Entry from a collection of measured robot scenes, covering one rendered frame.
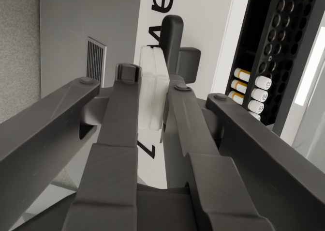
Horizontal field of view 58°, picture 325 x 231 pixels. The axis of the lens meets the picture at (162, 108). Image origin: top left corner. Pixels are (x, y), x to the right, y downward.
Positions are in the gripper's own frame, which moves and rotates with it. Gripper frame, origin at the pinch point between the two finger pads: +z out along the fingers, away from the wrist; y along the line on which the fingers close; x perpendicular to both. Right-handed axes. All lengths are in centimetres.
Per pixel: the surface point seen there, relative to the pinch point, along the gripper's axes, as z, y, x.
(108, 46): 44.7, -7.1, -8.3
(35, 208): 83, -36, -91
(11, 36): 84, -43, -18
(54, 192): 88, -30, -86
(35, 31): 88, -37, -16
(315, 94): 9.5, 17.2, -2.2
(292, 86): 11.7, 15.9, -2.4
